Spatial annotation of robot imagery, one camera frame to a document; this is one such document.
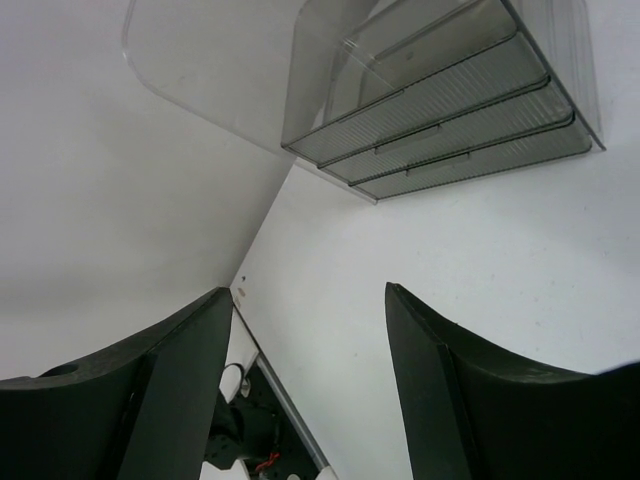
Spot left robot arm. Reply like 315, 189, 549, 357
204, 362, 282, 472

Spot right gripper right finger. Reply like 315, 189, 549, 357
385, 283, 639, 479

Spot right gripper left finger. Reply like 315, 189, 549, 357
1, 288, 233, 479

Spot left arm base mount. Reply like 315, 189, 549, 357
201, 307, 338, 479

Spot clear acrylic drawer organizer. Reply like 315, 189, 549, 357
121, 1, 604, 201

